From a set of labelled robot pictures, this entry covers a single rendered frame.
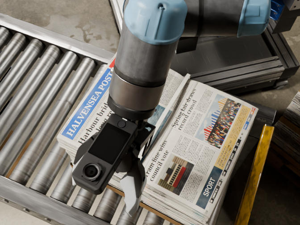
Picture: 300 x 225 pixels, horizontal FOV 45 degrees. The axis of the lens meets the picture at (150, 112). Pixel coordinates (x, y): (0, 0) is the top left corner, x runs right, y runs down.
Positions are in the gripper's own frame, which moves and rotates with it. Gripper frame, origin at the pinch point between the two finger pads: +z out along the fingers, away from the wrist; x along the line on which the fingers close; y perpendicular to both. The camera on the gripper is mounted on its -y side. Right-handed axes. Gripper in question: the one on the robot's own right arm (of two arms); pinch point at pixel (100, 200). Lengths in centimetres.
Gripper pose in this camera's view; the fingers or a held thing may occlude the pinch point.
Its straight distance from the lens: 64.4
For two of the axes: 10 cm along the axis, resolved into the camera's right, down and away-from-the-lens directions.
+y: 3.9, -4.2, 8.2
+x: -8.8, -4.2, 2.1
